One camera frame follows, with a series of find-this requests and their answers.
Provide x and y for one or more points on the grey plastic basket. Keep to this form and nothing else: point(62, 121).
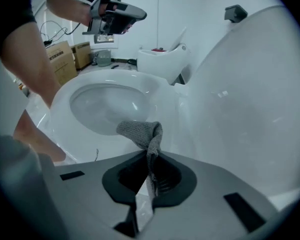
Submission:
point(104, 58)

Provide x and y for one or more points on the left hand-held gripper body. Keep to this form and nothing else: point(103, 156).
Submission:
point(120, 19)

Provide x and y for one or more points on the person's right leg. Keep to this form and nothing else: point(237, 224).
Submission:
point(40, 144)

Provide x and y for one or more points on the white toilet bowl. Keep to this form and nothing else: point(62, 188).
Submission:
point(110, 109)

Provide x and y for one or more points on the small red item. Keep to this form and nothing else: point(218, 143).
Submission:
point(159, 49)

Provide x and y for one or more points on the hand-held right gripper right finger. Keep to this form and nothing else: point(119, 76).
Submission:
point(210, 209)

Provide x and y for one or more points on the white toilet seat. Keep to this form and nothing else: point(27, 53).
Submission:
point(61, 124)

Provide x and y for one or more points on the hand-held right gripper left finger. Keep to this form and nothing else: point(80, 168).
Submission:
point(90, 196)

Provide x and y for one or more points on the person's left hand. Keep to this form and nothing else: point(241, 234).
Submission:
point(107, 7)

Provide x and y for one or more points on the large cardboard box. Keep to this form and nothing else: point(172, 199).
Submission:
point(62, 64)

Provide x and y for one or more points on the person's left forearm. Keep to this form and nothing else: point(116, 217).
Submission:
point(67, 6)

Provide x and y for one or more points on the white background toilet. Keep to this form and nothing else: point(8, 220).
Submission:
point(162, 64)

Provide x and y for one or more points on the white toilet lid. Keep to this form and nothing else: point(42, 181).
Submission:
point(252, 84)

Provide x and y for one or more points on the small cardboard box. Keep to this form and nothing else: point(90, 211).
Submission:
point(82, 55)

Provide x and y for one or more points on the dark wall-mounted device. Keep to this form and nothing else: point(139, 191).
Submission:
point(236, 13)

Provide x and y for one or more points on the grey cloth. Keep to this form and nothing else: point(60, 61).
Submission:
point(145, 134)

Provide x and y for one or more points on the person's black garment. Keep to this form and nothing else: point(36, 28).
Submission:
point(17, 11)

